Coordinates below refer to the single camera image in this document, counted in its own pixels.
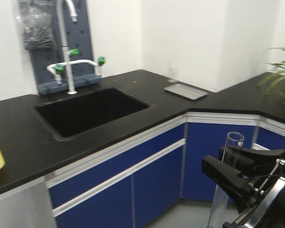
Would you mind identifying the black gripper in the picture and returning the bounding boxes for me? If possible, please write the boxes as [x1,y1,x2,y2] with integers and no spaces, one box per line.
[202,146,285,228]

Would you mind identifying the clear tall test tube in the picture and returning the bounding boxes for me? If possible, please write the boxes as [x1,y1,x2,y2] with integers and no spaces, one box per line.
[207,131,245,228]

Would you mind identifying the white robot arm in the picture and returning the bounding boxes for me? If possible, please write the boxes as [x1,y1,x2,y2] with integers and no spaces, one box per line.
[202,146,285,228]

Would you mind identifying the grey metal tray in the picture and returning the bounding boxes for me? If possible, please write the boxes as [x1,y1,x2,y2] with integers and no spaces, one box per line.
[164,84,208,100]

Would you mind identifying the green potted plant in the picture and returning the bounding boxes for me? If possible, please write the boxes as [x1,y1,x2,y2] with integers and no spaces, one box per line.
[257,47,285,97]

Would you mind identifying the blue lab cabinet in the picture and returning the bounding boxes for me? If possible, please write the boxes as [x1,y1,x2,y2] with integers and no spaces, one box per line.
[47,112,285,228]

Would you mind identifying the clear glass beaker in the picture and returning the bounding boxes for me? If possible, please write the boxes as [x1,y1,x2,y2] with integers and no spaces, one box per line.
[168,66,179,83]

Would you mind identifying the black lab sink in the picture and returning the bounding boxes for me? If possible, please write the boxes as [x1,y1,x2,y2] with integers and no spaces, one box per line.
[34,87,150,141]

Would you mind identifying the grey pegboard drying rack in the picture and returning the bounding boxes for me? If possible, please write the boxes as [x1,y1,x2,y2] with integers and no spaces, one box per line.
[28,0,98,95]

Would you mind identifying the white lab faucet green valves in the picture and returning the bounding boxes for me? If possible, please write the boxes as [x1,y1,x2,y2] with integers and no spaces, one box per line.
[47,0,105,95]

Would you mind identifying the plastic bag of pegs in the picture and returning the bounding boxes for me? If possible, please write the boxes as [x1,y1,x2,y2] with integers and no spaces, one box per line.
[15,0,55,50]

